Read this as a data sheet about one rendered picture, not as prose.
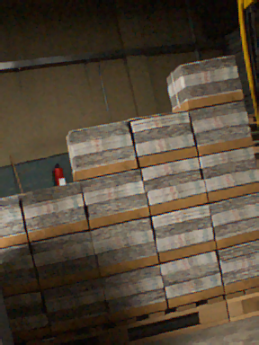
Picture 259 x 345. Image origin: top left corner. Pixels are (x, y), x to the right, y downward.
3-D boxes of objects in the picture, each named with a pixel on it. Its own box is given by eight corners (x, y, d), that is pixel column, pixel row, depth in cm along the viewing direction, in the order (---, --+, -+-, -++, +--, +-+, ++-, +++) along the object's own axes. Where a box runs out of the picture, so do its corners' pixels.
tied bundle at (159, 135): (128, 171, 326) (119, 128, 325) (181, 160, 329) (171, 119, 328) (139, 168, 288) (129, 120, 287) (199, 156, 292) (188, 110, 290)
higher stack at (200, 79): (209, 307, 334) (163, 78, 327) (259, 295, 336) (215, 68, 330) (229, 322, 295) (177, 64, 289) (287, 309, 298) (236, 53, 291)
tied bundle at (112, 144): (73, 182, 324) (65, 139, 322) (129, 171, 326) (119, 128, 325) (77, 181, 286) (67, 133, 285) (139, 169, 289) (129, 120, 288)
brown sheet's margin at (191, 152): (128, 169, 326) (127, 161, 326) (180, 159, 329) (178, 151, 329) (140, 167, 288) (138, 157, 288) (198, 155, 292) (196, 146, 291)
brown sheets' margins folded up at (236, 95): (205, 283, 333) (170, 110, 328) (254, 270, 335) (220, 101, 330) (224, 295, 295) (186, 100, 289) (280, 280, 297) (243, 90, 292)
